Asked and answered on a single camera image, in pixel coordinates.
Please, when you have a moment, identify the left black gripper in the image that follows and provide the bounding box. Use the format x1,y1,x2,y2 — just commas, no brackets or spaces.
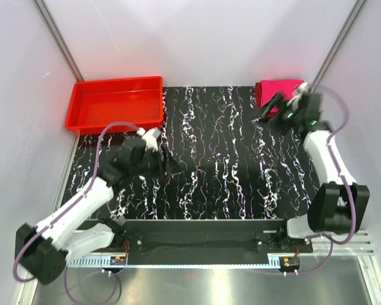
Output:
131,146,184,180

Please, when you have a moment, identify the red plastic bin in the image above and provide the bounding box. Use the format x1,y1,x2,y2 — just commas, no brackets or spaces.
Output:
65,76,164,135

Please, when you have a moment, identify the left aluminium frame post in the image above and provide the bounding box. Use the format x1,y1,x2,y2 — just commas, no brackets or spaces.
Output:
32,0,84,82

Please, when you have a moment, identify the white slotted cable duct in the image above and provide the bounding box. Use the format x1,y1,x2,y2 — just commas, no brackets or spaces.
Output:
68,254,300,270

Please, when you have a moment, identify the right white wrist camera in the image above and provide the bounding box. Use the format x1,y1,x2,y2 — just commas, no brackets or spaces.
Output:
287,82,311,108

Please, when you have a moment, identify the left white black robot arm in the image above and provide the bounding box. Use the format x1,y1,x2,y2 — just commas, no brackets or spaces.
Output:
13,137,184,285

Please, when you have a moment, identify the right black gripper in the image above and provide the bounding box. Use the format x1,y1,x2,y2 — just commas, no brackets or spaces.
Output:
251,92,302,138

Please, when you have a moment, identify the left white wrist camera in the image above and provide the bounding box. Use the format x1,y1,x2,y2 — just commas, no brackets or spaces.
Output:
137,128,161,152

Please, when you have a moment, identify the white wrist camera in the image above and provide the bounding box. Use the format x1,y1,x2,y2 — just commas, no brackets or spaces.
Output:
137,128,161,152
287,82,311,108

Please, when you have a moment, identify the folded dark red t-shirt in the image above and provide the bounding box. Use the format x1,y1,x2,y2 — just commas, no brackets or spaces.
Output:
254,82,262,109

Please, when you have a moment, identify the right aluminium frame post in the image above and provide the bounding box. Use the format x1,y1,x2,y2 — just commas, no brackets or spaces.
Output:
311,0,368,91

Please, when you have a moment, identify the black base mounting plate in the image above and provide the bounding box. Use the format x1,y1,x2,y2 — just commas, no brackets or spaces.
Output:
79,219,314,267

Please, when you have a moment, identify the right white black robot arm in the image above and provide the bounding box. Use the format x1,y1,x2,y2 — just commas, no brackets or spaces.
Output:
260,91,370,252

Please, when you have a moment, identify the bright pink t-shirt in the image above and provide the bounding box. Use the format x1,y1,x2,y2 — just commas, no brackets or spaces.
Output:
259,79,304,105

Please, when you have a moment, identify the aluminium frame post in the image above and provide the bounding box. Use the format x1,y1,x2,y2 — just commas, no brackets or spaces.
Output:
32,0,84,82
311,0,368,91

